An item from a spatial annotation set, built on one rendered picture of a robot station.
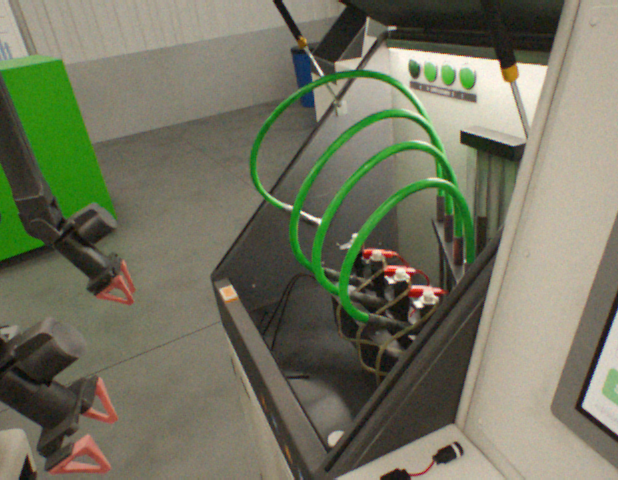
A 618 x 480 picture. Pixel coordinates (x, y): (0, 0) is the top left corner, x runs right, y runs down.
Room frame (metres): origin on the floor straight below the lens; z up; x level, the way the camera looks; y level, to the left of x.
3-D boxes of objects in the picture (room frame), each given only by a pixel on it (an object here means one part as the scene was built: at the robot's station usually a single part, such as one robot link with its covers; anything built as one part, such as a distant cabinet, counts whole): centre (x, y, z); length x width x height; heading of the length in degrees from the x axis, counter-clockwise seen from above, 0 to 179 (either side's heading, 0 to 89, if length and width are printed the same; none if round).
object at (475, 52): (0.96, -0.34, 1.43); 0.54 x 0.03 x 0.02; 20
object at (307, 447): (0.79, 0.13, 0.87); 0.62 x 0.04 x 0.16; 20
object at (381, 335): (0.76, -0.13, 0.91); 0.34 x 0.10 x 0.15; 20
